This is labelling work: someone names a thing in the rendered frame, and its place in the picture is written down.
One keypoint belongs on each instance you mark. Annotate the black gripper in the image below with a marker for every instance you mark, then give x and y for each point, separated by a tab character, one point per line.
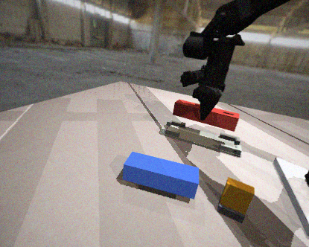
209	94

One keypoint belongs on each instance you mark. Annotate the blue bar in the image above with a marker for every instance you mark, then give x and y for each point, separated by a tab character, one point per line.
161	174

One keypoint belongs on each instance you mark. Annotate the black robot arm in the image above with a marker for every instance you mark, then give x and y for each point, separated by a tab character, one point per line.
230	19

